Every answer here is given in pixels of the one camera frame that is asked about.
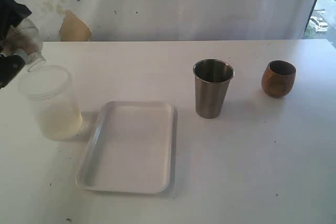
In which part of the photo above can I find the clear glass jar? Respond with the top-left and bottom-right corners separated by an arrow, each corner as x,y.
1,18 -> 46,72

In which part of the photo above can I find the steel metal cup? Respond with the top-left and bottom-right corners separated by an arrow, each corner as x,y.
193,59 -> 234,119

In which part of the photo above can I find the brown wooden cup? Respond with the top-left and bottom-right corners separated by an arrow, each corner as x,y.
261,60 -> 296,98

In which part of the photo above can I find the frosted plastic container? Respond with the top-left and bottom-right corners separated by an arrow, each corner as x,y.
18,65 -> 82,141

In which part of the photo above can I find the white plastic tray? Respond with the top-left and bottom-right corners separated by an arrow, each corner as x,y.
76,101 -> 175,194

